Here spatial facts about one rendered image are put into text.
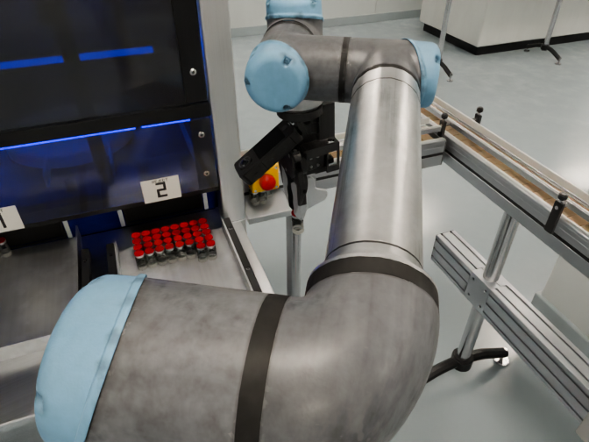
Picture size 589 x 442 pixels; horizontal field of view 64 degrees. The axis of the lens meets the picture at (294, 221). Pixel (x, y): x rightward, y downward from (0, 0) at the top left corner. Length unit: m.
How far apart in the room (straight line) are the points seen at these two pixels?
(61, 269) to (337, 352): 0.99
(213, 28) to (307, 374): 0.83
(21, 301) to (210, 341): 0.91
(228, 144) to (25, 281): 0.54
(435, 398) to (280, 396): 1.74
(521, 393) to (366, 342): 1.85
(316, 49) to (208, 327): 0.37
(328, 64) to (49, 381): 0.41
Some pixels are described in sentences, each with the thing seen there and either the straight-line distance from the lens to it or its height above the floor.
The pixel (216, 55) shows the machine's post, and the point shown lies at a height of 1.31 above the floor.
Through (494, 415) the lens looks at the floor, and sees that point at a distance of 2.02.
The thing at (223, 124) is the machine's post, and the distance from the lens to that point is 1.08.
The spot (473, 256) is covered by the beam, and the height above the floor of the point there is 0.55.
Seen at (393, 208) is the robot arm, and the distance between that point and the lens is 0.36.
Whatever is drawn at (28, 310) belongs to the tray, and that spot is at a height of 0.88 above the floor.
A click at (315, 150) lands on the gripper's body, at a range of 0.74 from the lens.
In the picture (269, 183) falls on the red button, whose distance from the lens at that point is 1.15.
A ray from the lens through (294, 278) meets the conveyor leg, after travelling 1.65.
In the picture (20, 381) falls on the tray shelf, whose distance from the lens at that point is 1.02.
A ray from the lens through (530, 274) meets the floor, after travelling 2.62.
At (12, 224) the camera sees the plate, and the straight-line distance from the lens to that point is 1.17.
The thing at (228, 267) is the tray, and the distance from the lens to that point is 1.09.
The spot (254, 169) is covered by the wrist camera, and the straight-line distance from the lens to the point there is 0.72.
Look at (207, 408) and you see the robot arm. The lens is 0.27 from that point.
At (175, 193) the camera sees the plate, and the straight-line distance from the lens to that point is 1.14.
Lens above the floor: 1.62
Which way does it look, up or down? 37 degrees down
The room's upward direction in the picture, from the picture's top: straight up
